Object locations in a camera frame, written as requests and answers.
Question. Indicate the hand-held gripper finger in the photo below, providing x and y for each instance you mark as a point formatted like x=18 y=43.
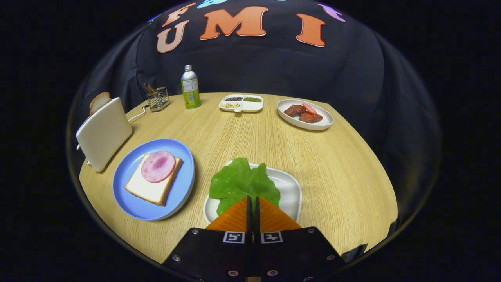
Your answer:
x=249 y=223
x=257 y=221

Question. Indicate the green lettuce leaf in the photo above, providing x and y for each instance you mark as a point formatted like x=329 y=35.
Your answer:
x=235 y=180

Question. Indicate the toasted bread slice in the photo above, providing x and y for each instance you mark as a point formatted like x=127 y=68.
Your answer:
x=98 y=102

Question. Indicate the white square plate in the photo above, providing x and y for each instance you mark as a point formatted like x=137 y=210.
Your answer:
x=287 y=192

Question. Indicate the blue plate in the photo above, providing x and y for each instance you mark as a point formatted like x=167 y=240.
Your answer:
x=180 y=188

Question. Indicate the white bread slice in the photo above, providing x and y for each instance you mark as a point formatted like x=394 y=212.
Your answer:
x=148 y=188

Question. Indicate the pink ham slice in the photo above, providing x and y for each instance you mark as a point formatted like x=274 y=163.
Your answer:
x=158 y=166

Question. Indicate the white divided dish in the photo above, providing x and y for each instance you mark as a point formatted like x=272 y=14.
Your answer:
x=252 y=106

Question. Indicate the brown meat piece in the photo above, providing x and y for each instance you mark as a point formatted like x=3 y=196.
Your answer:
x=311 y=118
x=293 y=110

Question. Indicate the pile of yellow soybeans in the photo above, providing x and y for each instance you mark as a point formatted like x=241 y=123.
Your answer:
x=230 y=105

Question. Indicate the pile of green beans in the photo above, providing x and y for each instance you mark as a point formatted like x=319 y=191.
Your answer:
x=252 y=99

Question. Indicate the white round plate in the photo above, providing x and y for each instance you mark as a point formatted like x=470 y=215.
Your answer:
x=325 y=117

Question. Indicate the pile of dark red beans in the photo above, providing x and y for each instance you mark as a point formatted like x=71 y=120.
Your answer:
x=234 y=98

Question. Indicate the red sausage slice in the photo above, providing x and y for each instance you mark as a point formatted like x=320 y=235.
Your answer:
x=309 y=108

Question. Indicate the silver bottle with green label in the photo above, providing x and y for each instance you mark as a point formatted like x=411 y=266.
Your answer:
x=190 y=92

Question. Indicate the white toaster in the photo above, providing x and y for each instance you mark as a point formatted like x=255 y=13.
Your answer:
x=103 y=133

